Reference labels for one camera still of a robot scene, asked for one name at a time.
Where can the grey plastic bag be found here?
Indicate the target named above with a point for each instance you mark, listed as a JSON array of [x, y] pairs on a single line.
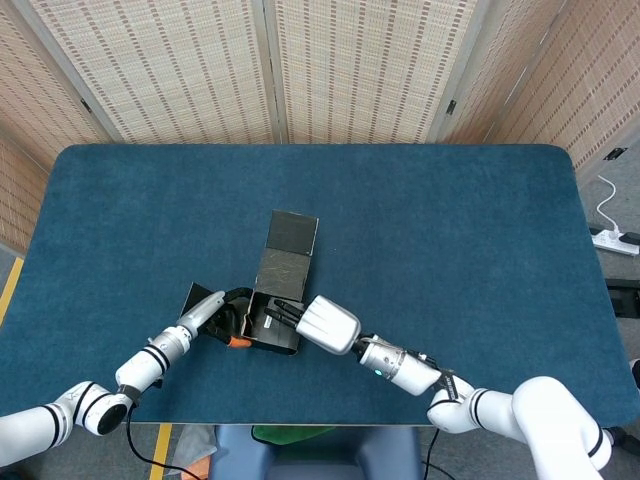
[[195, 445]]

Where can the woven folding screen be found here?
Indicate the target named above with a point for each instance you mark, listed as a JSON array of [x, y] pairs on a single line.
[[175, 65]]

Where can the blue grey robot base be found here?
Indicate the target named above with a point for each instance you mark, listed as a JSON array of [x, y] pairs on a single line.
[[310, 460]]

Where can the blue felt table cover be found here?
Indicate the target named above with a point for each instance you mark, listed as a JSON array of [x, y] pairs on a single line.
[[450, 225]]

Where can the black equipment base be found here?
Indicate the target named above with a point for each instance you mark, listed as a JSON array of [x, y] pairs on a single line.
[[625, 300]]

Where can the black screen hinge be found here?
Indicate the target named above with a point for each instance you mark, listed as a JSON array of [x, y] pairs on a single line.
[[86, 105], [615, 153], [451, 106]]

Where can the black cardboard box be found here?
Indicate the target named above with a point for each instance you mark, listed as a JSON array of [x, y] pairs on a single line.
[[282, 272]]

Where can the white power strip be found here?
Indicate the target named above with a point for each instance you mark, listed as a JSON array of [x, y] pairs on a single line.
[[612, 242]]

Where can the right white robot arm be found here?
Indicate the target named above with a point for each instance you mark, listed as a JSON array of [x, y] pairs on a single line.
[[410, 372]]

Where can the black caster wheel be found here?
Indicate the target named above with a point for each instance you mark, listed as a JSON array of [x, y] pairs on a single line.
[[622, 436]]

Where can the green sheet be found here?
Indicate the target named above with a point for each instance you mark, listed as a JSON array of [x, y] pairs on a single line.
[[295, 432]]

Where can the orange packet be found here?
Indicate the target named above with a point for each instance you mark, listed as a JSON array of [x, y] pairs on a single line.
[[195, 472]]

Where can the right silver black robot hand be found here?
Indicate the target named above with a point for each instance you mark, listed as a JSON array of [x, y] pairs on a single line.
[[327, 325]]

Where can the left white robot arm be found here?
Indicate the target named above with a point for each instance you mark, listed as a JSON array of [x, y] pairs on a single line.
[[145, 367]]

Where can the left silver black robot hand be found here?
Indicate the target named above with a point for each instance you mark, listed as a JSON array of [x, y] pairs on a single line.
[[202, 312]]

